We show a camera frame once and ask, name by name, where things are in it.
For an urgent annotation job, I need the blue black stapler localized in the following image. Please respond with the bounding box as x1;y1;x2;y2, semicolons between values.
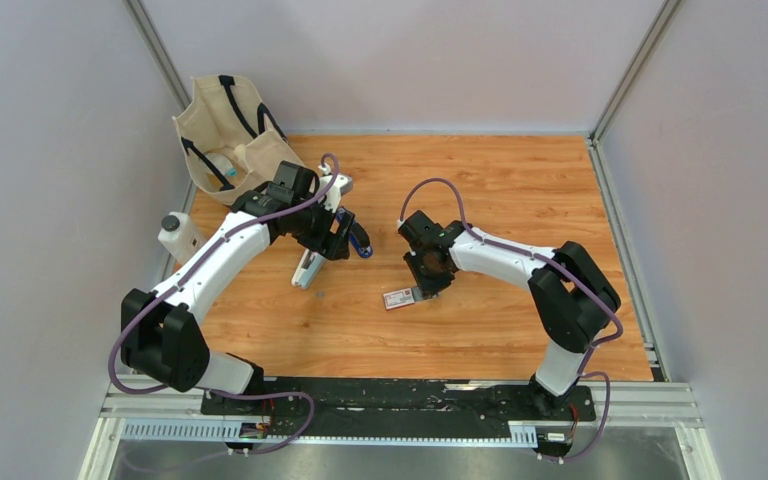
349;219;374;259

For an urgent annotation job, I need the red white staple box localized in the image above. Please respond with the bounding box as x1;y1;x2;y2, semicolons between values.
382;286;438;311

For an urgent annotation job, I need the aluminium frame rail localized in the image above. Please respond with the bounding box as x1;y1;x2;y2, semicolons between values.
80;377;721;479

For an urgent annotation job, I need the white bottle black cap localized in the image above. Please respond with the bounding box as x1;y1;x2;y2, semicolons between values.
157;212;206;265

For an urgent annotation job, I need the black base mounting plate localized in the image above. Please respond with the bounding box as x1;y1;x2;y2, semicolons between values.
200;377;597;440

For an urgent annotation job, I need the light blue white stapler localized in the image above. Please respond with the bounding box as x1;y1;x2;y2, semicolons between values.
291;250;326;290

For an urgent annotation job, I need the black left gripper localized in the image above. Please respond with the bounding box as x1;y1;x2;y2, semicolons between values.
292;193;355;262

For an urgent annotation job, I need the small bottle in bag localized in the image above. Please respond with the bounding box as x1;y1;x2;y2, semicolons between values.
206;152;237;182

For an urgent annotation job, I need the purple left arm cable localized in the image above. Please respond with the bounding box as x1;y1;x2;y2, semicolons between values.
106;153;341;456

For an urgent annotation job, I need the beige canvas tote bag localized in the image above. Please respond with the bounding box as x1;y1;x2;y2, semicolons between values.
173;74;302;206

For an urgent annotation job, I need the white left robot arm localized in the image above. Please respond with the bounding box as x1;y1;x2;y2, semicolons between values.
108;154;355;415

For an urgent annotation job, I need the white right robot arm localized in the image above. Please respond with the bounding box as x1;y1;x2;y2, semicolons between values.
398;211;621;419

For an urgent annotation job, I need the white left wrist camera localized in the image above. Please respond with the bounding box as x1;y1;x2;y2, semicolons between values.
319;174;353;212

